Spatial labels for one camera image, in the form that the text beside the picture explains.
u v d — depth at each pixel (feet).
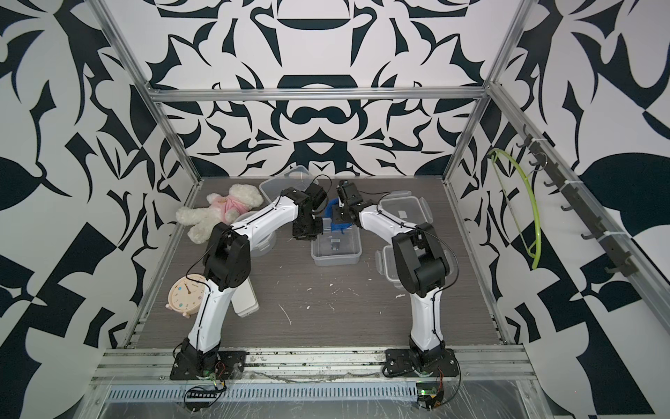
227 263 1.85
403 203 3.61
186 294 2.79
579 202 1.80
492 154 2.91
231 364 2.44
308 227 2.68
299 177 3.88
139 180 2.93
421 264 1.74
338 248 3.23
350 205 2.49
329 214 2.93
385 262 3.08
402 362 2.44
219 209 3.23
